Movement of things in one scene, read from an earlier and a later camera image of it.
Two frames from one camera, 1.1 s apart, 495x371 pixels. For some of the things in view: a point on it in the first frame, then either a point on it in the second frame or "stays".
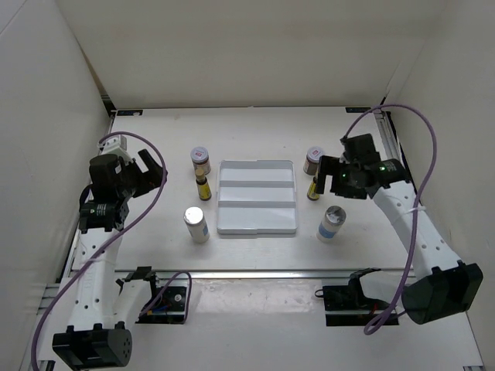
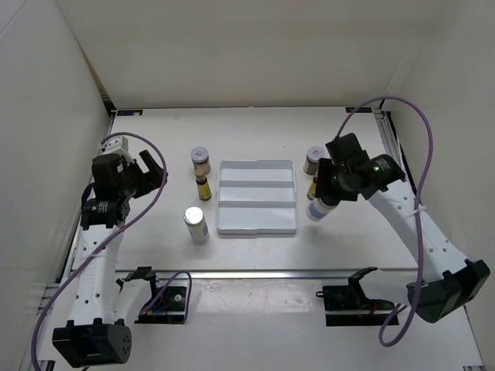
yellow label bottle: x=312 y=193 stays
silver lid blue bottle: x=332 y=222 -> x=316 y=210
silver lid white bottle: x=195 y=219 stays
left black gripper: x=148 y=180 stays
